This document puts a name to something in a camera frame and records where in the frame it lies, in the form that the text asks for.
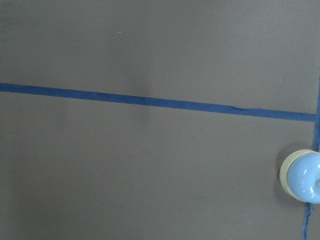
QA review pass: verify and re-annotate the light blue call bell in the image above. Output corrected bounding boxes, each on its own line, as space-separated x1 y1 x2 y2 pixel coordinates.
279 149 320 204

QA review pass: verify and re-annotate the crossing blue tape strip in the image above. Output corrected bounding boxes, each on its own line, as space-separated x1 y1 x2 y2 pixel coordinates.
0 83 319 123

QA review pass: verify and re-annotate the long blue tape strip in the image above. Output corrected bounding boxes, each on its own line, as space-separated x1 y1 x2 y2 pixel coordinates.
300 87 320 240

